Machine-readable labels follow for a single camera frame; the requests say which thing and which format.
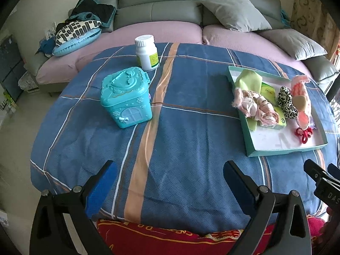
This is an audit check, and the leopard print scrunchie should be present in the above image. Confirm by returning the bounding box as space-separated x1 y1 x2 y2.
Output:
276 86 298 119

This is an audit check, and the pink floral scrunchie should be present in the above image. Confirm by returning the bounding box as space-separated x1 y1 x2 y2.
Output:
232 88 279 125

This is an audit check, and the pink white knitted cloth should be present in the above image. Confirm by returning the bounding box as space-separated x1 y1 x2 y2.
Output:
290 75 312 130

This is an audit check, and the green tissue pack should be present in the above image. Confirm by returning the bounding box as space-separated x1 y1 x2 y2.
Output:
260 82 286 130

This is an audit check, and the green cloth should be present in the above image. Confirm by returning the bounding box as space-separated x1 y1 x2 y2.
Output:
235 69 262 131

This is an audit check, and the tan makeup sponge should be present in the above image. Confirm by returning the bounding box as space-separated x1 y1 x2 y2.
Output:
292 95 307 112

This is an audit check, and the teal shallow cardboard tray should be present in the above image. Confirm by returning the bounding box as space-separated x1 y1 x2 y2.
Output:
227 67 328 157

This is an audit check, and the red patterned cloth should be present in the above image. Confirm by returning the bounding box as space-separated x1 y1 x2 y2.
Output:
96 219 243 255

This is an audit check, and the teal plastic house box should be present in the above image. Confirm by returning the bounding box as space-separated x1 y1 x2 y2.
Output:
100 67 152 128

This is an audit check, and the grey sofa armrest cushion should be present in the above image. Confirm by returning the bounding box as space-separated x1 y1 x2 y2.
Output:
303 55 339 94

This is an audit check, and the pink sofa seat cover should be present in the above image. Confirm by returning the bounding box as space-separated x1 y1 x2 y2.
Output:
27 21 311 85

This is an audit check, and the grey throw pillow flat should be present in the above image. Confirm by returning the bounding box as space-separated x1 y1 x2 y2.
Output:
259 29 327 61

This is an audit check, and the white pill bottle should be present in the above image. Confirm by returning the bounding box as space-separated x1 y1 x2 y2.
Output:
135 35 159 71

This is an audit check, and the patterned beige curtain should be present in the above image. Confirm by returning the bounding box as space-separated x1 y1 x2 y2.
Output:
290 0 339 62

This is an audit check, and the black white patterned cushion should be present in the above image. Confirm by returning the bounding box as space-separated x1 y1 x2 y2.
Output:
52 20 101 57

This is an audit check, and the grey throw pillow upright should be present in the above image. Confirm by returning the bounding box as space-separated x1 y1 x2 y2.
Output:
202 0 272 32

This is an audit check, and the grey sofa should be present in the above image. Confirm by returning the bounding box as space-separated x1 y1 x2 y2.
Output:
25 0 339 95

